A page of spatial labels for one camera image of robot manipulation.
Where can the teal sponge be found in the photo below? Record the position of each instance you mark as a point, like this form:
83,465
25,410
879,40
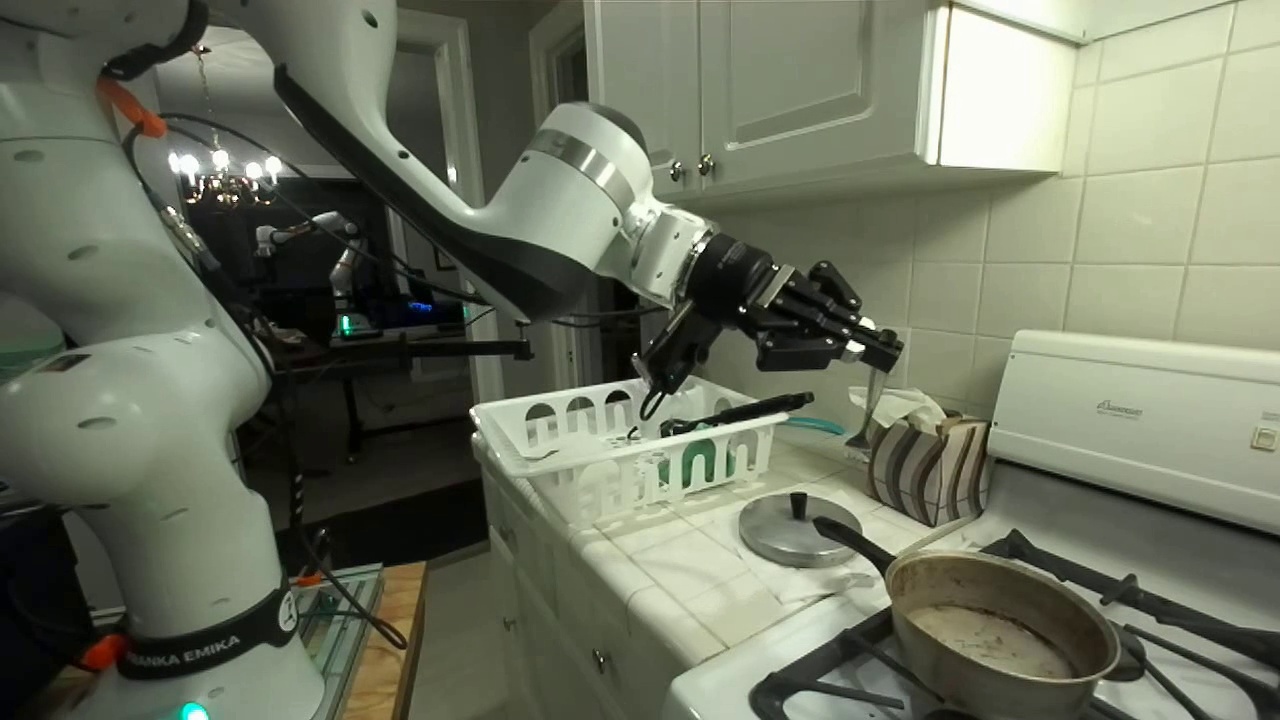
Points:
821,425

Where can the brown striped pot holders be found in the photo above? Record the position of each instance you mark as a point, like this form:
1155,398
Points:
933,465

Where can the black stove grate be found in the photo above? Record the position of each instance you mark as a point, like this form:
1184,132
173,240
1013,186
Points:
1201,625

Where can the lit chandelier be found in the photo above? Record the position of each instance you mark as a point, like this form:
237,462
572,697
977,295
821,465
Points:
227,172

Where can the metal base plate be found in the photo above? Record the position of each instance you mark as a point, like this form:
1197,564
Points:
342,625

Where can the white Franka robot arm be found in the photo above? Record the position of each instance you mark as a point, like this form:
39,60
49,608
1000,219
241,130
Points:
133,400

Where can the green cloth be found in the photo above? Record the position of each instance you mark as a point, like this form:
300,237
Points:
703,465

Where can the black long utensil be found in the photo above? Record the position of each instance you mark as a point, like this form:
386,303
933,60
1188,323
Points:
746,410

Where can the metal fork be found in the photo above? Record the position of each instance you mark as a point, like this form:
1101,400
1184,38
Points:
872,404

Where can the round metal pot lid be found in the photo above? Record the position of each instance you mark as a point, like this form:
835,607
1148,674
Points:
795,534

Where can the white plastic dish rack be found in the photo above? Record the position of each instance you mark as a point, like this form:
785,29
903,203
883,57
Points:
585,446

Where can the white crumpled cloth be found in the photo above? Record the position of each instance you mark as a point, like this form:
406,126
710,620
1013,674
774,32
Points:
906,404

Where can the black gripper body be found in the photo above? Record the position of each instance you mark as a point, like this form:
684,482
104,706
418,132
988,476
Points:
742,283

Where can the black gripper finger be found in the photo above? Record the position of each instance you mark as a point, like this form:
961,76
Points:
842,306
805,352

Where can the white gas stove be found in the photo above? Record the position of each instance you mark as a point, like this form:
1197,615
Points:
1132,412

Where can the wooden platform board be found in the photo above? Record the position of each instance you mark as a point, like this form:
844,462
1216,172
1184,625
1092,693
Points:
398,664

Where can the white upper cabinet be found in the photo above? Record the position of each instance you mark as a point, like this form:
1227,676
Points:
824,82

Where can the white base cabinet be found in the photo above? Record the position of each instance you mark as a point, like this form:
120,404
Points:
562,642

